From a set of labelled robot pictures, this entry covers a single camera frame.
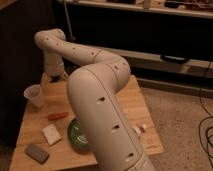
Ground red sausage-shaped object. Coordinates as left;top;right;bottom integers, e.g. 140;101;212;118
47;112;69;121

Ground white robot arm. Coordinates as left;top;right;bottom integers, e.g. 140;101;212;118
34;29;156;171

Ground green round bowl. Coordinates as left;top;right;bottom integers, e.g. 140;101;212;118
67;119;90;151

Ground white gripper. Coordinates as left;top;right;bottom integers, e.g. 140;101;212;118
40;52;69;91

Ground metal pole in background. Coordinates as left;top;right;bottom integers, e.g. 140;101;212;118
63;0;75;42

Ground upper background shelf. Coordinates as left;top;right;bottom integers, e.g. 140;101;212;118
56;0;213;19

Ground wooden table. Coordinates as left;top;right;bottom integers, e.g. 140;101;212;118
9;76;164;171

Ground small white bottle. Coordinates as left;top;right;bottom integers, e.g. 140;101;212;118
133;124;147;135

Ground black cables on floor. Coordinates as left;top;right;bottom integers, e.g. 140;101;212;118
198;59;213;159

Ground grey rectangular block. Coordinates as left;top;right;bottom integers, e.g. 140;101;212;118
25;144;49;164

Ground black device on ledge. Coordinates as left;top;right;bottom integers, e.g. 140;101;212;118
160;55;189;64

